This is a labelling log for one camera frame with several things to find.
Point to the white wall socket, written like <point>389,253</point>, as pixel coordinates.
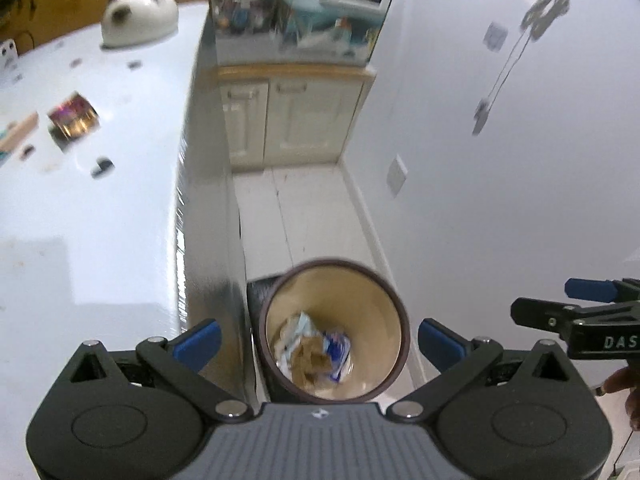
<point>396,175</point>

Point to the teal plastic wrapper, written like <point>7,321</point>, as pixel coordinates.
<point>2,160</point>

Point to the person's right hand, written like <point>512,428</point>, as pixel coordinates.
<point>622,382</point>

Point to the beige plastic waste bin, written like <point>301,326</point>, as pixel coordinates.
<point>382,310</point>

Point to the white tabletop appliance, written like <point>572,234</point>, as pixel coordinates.
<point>7,57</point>

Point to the white cat-shaped container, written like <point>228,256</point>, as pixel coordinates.
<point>140,20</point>

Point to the brown cardboard piece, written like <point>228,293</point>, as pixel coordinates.
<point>310,360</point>

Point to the clear plastic storage box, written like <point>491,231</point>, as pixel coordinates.
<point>240,10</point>

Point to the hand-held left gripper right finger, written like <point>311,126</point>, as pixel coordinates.
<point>437,341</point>

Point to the cream cabinet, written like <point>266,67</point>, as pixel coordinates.
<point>295,115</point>

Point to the white paper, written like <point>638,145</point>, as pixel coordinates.
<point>297,332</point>

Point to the wooden block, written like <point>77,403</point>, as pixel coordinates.
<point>20,132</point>

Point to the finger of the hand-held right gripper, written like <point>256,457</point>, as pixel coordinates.
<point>537,310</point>
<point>590,289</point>

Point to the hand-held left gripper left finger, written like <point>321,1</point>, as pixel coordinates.
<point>200,342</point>

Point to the blue snack bag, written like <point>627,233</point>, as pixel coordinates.
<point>339,352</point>

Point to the brown foil snack wrapper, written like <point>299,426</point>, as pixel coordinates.
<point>75,120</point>

